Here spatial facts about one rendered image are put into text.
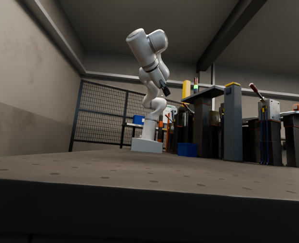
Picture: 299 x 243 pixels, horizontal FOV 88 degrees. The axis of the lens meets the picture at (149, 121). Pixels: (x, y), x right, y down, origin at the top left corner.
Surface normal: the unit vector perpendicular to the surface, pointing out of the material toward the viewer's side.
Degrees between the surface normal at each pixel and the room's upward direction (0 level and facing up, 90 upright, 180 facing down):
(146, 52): 141
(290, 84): 90
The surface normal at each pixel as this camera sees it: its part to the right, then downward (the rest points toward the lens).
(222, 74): 0.07, -0.17
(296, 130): 0.40, -0.12
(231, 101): -0.91, -0.15
